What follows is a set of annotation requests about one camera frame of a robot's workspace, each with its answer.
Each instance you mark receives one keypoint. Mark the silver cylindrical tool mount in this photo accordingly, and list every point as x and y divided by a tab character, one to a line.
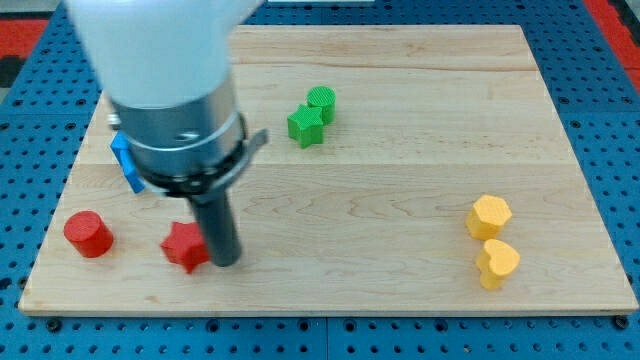
197	149

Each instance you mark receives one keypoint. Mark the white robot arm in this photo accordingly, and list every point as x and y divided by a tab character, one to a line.
165	66

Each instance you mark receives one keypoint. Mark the red cylinder block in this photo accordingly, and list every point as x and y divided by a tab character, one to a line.
88	234

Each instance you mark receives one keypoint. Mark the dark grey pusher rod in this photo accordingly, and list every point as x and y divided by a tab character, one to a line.
217	226

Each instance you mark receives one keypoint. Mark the blue block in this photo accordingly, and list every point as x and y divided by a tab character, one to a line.
120	148

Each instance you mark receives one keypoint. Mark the green cylinder block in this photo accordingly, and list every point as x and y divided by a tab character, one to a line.
323	97

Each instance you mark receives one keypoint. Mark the yellow heart block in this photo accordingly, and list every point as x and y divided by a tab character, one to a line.
496	261

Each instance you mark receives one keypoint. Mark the green star block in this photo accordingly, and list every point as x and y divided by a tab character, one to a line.
305	125

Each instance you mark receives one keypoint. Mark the yellow hexagon block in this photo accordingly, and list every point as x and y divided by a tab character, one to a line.
487	217

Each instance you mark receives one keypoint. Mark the wooden board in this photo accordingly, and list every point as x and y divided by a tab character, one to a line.
372	221

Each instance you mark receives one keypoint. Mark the red star block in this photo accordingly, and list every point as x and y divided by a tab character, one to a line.
185	246

